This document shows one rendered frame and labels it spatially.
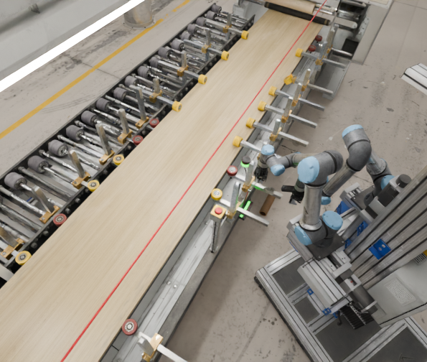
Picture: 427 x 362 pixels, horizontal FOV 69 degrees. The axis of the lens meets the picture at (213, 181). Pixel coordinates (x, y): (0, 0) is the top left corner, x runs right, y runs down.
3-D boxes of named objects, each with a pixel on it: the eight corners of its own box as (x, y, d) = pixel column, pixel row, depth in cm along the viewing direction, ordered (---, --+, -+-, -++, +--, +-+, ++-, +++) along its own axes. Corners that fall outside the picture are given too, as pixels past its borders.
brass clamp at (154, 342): (164, 339, 174) (163, 337, 170) (150, 363, 167) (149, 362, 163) (155, 333, 176) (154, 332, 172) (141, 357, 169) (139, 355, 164)
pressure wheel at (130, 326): (125, 340, 172) (122, 335, 163) (125, 325, 176) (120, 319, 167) (140, 336, 173) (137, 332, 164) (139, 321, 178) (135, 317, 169)
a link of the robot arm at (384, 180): (376, 202, 194) (387, 190, 183) (369, 184, 202) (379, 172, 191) (395, 202, 194) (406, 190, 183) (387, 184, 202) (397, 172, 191)
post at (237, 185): (233, 220, 232) (241, 182, 193) (231, 223, 230) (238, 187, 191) (229, 217, 233) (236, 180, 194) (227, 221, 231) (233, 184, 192)
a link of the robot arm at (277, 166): (292, 164, 181) (282, 151, 187) (275, 170, 178) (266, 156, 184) (288, 173, 188) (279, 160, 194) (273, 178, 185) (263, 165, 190)
